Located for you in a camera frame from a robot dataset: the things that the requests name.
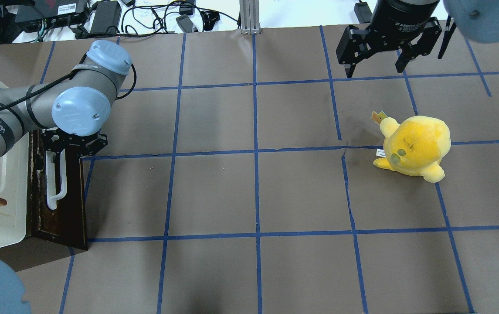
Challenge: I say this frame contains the black power adapter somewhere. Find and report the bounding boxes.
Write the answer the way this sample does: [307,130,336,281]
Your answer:
[90,0,122,36]

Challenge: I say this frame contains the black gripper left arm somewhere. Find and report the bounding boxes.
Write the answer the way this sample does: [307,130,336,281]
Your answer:
[41,128,108,157]

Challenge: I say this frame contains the dark wooden drawer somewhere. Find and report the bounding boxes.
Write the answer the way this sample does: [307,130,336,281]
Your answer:
[27,131,88,251]

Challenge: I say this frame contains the yellow plush toy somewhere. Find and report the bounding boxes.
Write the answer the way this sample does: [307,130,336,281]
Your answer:
[371,111,452,183]

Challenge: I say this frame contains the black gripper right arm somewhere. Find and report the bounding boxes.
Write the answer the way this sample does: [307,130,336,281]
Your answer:
[336,0,442,78]

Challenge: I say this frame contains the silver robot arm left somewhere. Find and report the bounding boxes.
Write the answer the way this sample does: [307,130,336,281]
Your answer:
[0,40,132,158]

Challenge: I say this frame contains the aluminium frame post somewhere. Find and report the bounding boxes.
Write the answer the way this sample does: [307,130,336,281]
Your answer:
[239,0,261,34]

